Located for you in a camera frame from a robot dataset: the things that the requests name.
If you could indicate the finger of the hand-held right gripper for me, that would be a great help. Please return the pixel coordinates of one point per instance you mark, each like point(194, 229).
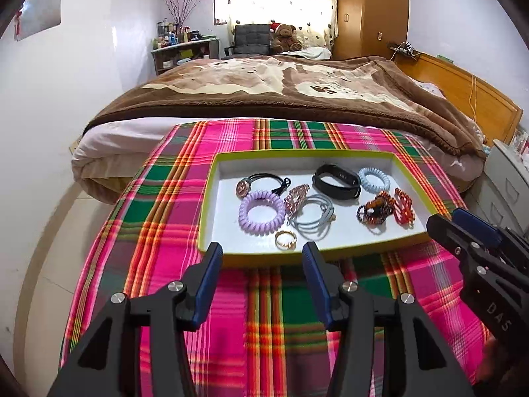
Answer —
point(475, 225)
point(444, 231)

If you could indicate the vase of bare branches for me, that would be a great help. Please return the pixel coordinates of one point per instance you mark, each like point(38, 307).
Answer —
point(182, 12)

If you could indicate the brown teddy bear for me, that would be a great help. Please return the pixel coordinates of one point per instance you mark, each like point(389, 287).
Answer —
point(285, 37)

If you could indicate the floral pillow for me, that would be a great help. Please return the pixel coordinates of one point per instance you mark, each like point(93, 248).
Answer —
point(430, 89)

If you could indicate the silver wall poster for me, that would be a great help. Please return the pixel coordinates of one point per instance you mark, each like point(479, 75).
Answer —
point(39, 12)

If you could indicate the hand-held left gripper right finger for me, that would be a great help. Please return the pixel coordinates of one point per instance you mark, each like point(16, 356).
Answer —
point(316, 285)

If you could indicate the grey chair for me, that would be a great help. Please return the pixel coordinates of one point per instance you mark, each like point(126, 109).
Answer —
point(250, 35)

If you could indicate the wooden wardrobe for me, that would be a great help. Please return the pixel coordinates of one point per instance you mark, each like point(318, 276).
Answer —
point(372, 8)

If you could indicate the window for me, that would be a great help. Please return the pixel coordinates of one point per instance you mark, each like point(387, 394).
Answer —
point(220, 8)

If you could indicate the white tray with yellow-green rim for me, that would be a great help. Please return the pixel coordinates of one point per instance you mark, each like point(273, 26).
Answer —
point(343, 231)

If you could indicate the pink green plaid cloth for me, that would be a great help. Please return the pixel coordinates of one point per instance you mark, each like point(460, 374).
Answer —
point(165, 215)

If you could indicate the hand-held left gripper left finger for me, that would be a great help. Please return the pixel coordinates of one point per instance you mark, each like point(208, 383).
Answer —
point(206, 281)

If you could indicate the wooden headboard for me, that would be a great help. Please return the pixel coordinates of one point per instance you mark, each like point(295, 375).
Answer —
point(454, 78)

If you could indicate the white pillow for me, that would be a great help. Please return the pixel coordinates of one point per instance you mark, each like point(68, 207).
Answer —
point(314, 52)

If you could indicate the rose gold hair clip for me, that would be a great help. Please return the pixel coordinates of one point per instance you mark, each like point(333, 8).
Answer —
point(295, 198)

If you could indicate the white drawer cabinet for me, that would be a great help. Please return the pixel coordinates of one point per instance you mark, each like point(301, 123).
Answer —
point(504, 182)

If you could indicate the cluster of bottles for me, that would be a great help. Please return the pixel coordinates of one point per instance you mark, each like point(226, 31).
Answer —
point(171, 39)

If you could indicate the wooden desk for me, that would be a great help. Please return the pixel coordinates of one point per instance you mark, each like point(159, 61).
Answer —
point(186, 44)

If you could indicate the red hanging ornament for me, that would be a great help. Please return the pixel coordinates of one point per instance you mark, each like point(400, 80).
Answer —
point(18, 25)

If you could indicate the brown patterned blanket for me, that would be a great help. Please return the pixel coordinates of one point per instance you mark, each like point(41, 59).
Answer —
point(248, 99)

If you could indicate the black wristband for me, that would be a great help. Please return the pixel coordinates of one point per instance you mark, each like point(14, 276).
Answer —
point(337, 192)

